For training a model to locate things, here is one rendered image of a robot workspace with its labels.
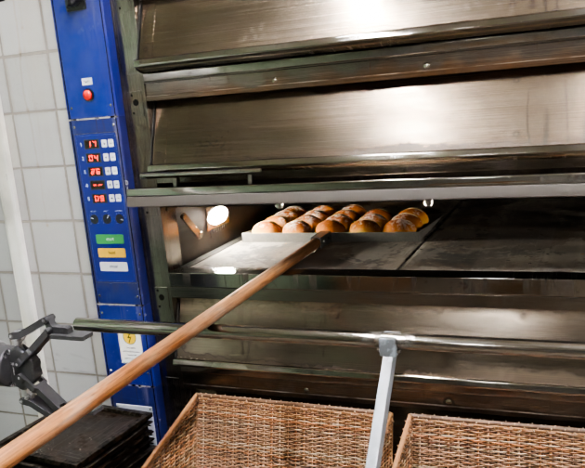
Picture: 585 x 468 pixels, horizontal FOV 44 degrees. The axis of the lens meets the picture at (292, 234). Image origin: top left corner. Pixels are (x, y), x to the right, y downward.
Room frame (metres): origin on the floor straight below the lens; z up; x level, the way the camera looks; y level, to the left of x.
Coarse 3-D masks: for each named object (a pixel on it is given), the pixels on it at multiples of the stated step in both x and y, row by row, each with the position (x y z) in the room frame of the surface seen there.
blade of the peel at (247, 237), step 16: (432, 224) 2.14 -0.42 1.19; (256, 240) 2.17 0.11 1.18; (272, 240) 2.15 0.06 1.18; (288, 240) 2.13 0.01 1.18; (304, 240) 2.11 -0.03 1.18; (336, 240) 2.07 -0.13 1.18; (352, 240) 2.05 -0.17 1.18; (368, 240) 2.03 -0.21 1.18; (384, 240) 2.01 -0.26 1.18; (400, 240) 2.00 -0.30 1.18; (416, 240) 1.98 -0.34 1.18
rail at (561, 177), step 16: (464, 176) 1.44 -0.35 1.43; (480, 176) 1.42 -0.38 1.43; (496, 176) 1.41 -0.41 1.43; (512, 176) 1.40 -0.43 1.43; (528, 176) 1.39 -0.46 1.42; (544, 176) 1.37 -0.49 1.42; (560, 176) 1.36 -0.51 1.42; (576, 176) 1.35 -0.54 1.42; (128, 192) 1.75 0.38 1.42; (144, 192) 1.73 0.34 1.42; (160, 192) 1.71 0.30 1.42; (176, 192) 1.70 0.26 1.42; (192, 192) 1.68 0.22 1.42; (208, 192) 1.66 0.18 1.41; (224, 192) 1.65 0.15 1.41; (240, 192) 1.63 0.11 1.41; (256, 192) 1.62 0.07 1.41
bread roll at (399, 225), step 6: (390, 222) 2.04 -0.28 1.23; (396, 222) 2.02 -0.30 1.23; (402, 222) 2.02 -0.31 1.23; (408, 222) 2.02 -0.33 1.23; (384, 228) 2.04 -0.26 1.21; (390, 228) 2.02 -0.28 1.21; (396, 228) 2.01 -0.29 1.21; (402, 228) 2.01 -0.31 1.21; (408, 228) 2.01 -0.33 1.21; (414, 228) 2.01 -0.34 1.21
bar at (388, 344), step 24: (216, 336) 1.41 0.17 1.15; (240, 336) 1.39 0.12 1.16; (264, 336) 1.37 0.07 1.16; (288, 336) 1.35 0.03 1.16; (312, 336) 1.33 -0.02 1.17; (336, 336) 1.31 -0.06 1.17; (360, 336) 1.29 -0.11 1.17; (384, 336) 1.27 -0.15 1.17; (408, 336) 1.26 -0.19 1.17; (432, 336) 1.24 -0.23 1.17; (456, 336) 1.23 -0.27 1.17; (384, 360) 1.26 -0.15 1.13; (384, 384) 1.22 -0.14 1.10; (384, 408) 1.19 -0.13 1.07; (384, 432) 1.18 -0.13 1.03
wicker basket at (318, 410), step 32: (192, 416) 1.81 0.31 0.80; (224, 416) 1.79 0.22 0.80; (256, 416) 1.75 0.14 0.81; (288, 416) 1.72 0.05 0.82; (320, 416) 1.68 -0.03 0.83; (352, 416) 1.66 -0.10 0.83; (160, 448) 1.66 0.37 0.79; (192, 448) 1.79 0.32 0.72; (224, 448) 1.77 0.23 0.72; (256, 448) 1.73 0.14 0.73; (288, 448) 1.70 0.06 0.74; (320, 448) 1.66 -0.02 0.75; (352, 448) 1.63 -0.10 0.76; (384, 448) 1.56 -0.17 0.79
